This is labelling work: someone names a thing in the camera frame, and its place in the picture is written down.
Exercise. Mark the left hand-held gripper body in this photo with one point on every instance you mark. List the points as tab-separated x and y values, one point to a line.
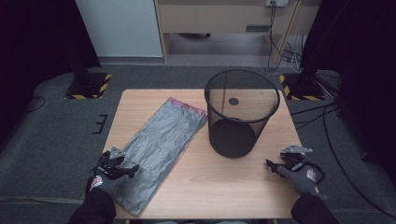
109	165

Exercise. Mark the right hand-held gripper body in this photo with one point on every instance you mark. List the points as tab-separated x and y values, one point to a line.
294	158

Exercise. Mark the grey plastic garbage bag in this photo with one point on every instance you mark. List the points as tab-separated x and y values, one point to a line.
158	149

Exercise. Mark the black mesh trash bin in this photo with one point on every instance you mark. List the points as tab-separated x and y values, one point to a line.
239	137

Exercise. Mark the person's left hand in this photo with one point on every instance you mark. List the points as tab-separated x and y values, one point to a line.
106	185

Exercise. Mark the person's right hand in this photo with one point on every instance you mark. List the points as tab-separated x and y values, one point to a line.
303	182

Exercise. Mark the black stand base yellow stripes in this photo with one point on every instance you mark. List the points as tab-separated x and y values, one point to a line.
303	88
90	87

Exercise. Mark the black curtain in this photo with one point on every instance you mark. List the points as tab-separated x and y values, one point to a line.
364	62

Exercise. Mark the white panel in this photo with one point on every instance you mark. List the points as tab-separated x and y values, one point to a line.
120	28

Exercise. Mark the light wooden desk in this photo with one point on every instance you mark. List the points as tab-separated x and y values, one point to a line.
218	18

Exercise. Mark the grey power strip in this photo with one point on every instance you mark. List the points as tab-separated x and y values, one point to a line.
276	2

